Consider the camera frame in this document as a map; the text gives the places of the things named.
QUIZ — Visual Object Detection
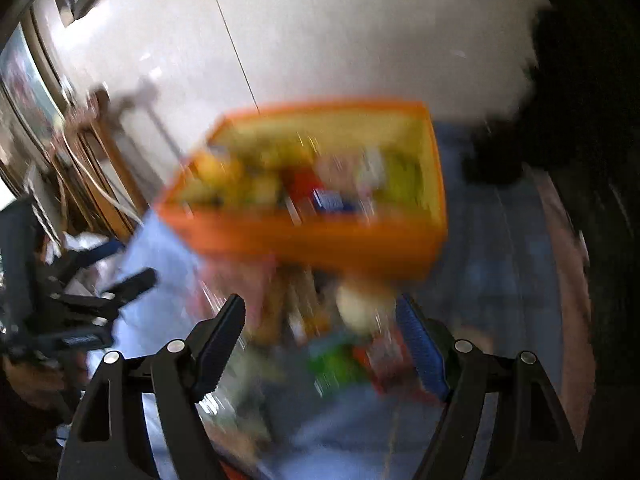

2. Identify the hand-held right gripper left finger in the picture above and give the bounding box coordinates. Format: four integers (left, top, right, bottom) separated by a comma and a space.
57, 294, 247, 480

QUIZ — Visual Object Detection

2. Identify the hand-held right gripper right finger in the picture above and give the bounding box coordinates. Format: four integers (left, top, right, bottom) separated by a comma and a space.
396, 293, 583, 480

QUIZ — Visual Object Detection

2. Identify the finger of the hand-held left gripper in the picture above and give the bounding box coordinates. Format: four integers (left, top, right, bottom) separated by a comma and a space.
97, 267, 159, 318
60, 239, 127, 277

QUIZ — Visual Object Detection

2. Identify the pile of mixed snack packets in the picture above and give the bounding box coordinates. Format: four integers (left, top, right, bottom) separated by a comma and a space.
185, 130, 451, 466

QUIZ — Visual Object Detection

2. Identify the orange cardboard box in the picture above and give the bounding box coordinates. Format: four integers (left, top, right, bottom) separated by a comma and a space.
152, 101, 448, 281

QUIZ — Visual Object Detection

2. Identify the blue striped tablecloth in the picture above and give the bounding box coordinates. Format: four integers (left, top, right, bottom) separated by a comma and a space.
95, 120, 581, 480

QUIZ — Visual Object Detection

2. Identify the carved wooden chair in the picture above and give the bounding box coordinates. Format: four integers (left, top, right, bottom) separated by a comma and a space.
47, 87, 171, 243

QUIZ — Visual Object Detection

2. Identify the pink cloth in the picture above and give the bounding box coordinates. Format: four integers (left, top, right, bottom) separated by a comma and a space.
520, 162, 598, 453

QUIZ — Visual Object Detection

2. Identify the framed red painting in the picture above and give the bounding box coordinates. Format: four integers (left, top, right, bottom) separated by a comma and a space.
0, 7, 68, 171

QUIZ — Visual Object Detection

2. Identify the dark carved wooden furniture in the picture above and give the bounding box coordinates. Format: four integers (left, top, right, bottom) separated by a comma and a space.
462, 0, 640, 461

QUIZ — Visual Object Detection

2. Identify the white power cable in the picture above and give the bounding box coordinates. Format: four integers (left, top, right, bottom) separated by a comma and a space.
52, 130, 146, 223

